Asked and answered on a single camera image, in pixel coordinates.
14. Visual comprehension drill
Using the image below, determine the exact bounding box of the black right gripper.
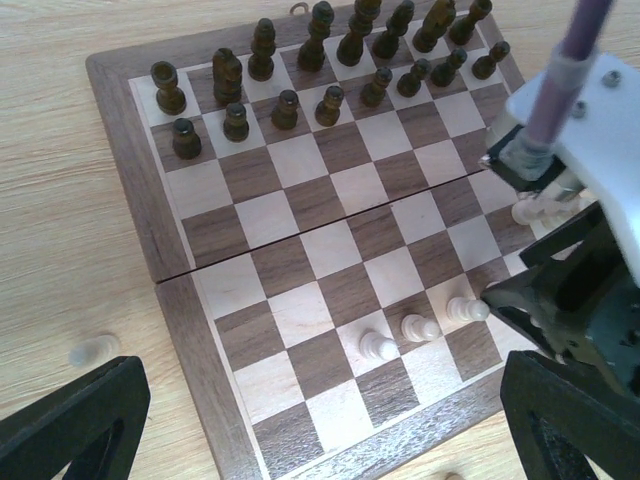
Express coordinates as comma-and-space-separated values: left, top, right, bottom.
482, 203, 639, 479

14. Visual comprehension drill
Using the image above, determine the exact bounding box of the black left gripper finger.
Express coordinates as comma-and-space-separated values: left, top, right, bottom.
1, 356, 150, 479

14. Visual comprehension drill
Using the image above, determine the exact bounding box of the light wooden chess piece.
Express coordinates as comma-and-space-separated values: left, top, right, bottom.
401, 314, 441, 343

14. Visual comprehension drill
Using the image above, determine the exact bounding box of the dark wooden chess piece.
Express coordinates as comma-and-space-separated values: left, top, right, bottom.
360, 67, 393, 108
471, 41, 511, 80

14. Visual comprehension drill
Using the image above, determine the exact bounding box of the light pawn off board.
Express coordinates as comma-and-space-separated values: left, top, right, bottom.
68, 334, 120, 368

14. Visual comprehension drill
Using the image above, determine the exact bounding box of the light piece on board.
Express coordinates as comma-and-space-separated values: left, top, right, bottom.
511, 197, 555, 225
447, 297, 490, 323
359, 330, 399, 361

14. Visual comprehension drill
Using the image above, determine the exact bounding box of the wooden chess board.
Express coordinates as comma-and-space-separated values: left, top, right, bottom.
86, 7, 534, 479

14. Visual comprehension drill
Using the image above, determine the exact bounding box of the dark pawn piece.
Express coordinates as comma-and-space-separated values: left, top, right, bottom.
314, 85, 344, 127
223, 102, 250, 142
271, 89, 299, 130
172, 118, 202, 160

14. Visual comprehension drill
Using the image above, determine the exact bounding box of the dark rook corner piece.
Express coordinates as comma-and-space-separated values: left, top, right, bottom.
150, 61, 186, 115

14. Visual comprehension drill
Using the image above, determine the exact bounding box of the dark knight piece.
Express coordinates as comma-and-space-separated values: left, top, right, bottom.
212, 48, 243, 105

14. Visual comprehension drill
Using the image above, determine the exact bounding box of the dark bishop piece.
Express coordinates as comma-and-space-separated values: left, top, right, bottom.
248, 18, 276, 82

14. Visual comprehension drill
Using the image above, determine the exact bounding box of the dark king piece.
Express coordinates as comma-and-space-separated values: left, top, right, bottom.
336, 0, 382, 67

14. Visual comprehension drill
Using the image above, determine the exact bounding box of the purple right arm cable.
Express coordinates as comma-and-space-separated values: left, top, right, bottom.
519, 0, 616, 151

